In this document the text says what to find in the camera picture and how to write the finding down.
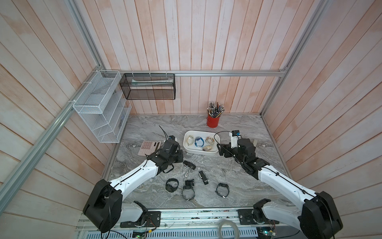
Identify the small beige strap watch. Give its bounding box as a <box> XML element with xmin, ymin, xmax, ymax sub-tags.
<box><xmin>186</xmin><ymin>135</ymin><xmax>195</xmax><ymax>146</ymax></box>

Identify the gold bracelet watch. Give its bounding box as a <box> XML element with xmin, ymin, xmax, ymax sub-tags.
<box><xmin>206</xmin><ymin>136</ymin><xmax>215</xmax><ymax>145</ymax></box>

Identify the blue translucent plastic watch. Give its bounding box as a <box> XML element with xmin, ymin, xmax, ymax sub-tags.
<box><xmin>195</xmin><ymin>136</ymin><xmax>205</xmax><ymax>148</ymax></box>

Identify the black digital watch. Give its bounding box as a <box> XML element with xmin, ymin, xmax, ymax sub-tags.
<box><xmin>215</xmin><ymin>183</ymin><xmax>230</xmax><ymax>198</ymax></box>
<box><xmin>165</xmin><ymin>178</ymin><xmax>179</xmax><ymax>193</ymax></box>
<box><xmin>182</xmin><ymin>185</ymin><xmax>195</xmax><ymax>201</ymax></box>

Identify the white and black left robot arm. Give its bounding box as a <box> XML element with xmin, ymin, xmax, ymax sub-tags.
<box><xmin>83</xmin><ymin>136</ymin><xmax>183</xmax><ymax>233</ymax></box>

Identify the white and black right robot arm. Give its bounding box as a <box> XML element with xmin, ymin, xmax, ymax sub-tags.
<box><xmin>217</xmin><ymin>137</ymin><xmax>343</xmax><ymax>239</ymax></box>

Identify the white plastic storage box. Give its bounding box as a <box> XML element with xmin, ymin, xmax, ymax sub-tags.
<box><xmin>183</xmin><ymin>130</ymin><xmax>220</xmax><ymax>156</ymax></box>

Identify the black small watch upper middle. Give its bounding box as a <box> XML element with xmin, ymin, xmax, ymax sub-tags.
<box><xmin>185</xmin><ymin>179</ymin><xmax>195</xmax><ymax>187</ymax></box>

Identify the red metal pencil bucket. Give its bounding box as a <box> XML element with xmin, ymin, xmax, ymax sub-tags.
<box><xmin>207</xmin><ymin>114</ymin><xmax>220</xmax><ymax>128</ymax></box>

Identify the bundle of coloured pencils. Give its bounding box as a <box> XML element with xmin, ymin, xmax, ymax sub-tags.
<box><xmin>208</xmin><ymin>102</ymin><xmax>225</xmax><ymax>118</ymax></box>

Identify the white tape roll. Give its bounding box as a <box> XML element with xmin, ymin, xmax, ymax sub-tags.
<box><xmin>217</xmin><ymin>220</ymin><xmax>240</xmax><ymax>239</ymax></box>

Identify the black watch with keychain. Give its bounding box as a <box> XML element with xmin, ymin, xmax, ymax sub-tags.
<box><xmin>183</xmin><ymin>160</ymin><xmax>196</xmax><ymax>177</ymax></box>

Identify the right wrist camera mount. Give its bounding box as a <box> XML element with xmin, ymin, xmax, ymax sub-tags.
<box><xmin>229</xmin><ymin>130</ymin><xmax>241</xmax><ymax>148</ymax></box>

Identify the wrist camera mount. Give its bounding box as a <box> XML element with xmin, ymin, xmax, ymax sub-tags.
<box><xmin>168</xmin><ymin>135</ymin><xmax>177</xmax><ymax>141</ymax></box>
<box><xmin>229</xmin><ymin>130</ymin><xmax>241</xmax><ymax>148</ymax></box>

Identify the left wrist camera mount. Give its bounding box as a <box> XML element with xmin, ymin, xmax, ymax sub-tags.
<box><xmin>168</xmin><ymin>135</ymin><xmax>177</xmax><ymax>141</ymax></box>

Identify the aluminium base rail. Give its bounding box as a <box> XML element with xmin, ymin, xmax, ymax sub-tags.
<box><xmin>73</xmin><ymin>207</ymin><xmax>305</xmax><ymax>239</ymax></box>

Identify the black mesh wall basket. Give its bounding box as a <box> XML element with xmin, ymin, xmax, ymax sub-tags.
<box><xmin>119</xmin><ymin>73</ymin><xmax>176</xmax><ymax>100</ymax></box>

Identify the white wire mesh shelf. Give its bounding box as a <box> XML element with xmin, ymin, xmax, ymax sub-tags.
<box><xmin>73</xmin><ymin>70</ymin><xmax>131</xmax><ymax>143</ymax></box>

